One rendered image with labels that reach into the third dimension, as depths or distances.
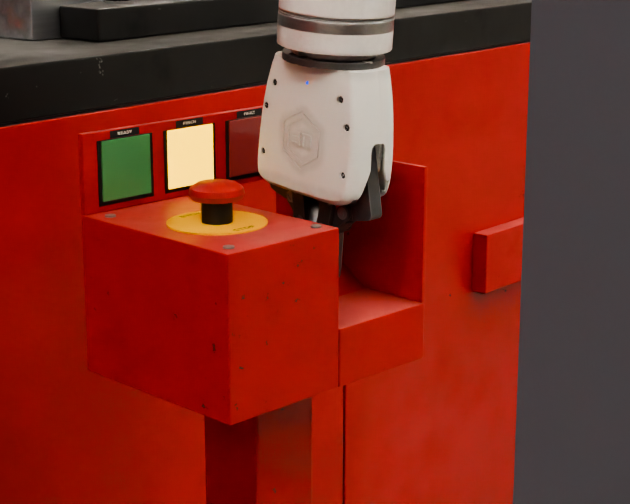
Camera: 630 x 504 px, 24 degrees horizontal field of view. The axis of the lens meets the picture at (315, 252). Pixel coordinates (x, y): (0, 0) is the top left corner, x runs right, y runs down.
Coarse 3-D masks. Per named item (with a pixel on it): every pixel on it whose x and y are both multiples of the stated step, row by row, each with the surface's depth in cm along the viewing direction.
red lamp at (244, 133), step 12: (240, 120) 114; (252, 120) 115; (240, 132) 115; (252, 132) 115; (240, 144) 115; (252, 144) 116; (240, 156) 115; (252, 156) 116; (240, 168) 115; (252, 168) 116
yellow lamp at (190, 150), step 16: (192, 128) 111; (208, 128) 112; (176, 144) 110; (192, 144) 111; (208, 144) 112; (176, 160) 110; (192, 160) 112; (208, 160) 113; (176, 176) 111; (192, 176) 112; (208, 176) 113
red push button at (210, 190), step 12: (204, 180) 103; (216, 180) 103; (228, 180) 103; (192, 192) 102; (204, 192) 101; (216, 192) 101; (228, 192) 101; (240, 192) 102; (204, 204) 102; (216, 204) 102; (228, 204) 102; (204, 216) 102; (216, 216) 102; (228, 216) 102
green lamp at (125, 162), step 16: (112, 144) 106; (128, 144) 107; (144, 144) 108; (112, 160) 106; (128, 160) 107; (144, 160) 108; (112, 176) 106; (128, 176) 107; (144, 176) 108; (112, 192) 107; (128, 192) 108; (144, 192) 109
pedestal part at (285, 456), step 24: (288, 408) 109; (216, 432) 110; (240, 432) 108; (264, 432) 108; (288, 432) 110; (216, 456) 111; (240, 456) 109; (264, 456) 108; (288, 456) 110; (216, 480) 112; (240, 480) 109; (264, 480) 109; (288, 480) 111
